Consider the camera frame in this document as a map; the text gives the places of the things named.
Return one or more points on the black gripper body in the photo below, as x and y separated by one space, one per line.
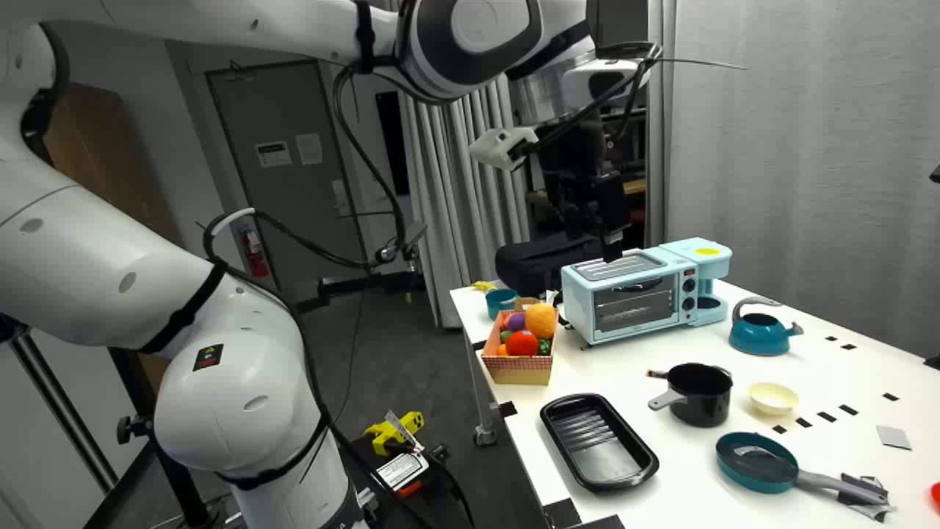
576 163

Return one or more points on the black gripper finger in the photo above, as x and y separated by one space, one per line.
617 230
601 226

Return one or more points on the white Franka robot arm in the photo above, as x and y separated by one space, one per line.
97 266

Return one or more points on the light blue toaster oven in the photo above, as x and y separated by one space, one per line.
634 295

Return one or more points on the black bag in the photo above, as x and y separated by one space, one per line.
539 258

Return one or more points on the orange toy fruit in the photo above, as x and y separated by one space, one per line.
540 321

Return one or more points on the teal cup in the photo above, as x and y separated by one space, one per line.
499 299

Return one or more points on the purple toy grapes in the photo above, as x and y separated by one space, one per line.
514 321

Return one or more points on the grey striped curtain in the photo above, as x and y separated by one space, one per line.
458 214

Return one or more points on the small yellow dish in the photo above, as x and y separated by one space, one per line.
482 285

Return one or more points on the red toy tomato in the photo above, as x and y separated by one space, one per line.
521 340

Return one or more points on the wooden fruit crate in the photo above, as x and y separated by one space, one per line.
517 368

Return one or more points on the teal kettle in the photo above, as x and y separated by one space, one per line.
759 332

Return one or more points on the white curtain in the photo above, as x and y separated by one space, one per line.
803 148

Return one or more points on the black baking tray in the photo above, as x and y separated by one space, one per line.
596 440

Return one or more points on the cream round ball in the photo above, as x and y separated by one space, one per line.
774 398

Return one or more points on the teal frying pan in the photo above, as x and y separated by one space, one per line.
749 479

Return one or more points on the yellow clamp tool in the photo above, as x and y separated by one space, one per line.
392 429

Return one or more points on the grey door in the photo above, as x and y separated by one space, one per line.
282 214

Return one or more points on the red fire extinguisher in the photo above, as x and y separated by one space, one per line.
253 254

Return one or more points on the small grey tape piece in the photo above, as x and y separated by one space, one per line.
893 437

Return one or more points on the red plate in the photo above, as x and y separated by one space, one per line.
934 498

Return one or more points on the brown wooden board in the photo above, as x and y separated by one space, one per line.
107 157

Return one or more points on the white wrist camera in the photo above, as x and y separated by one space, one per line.
504 148

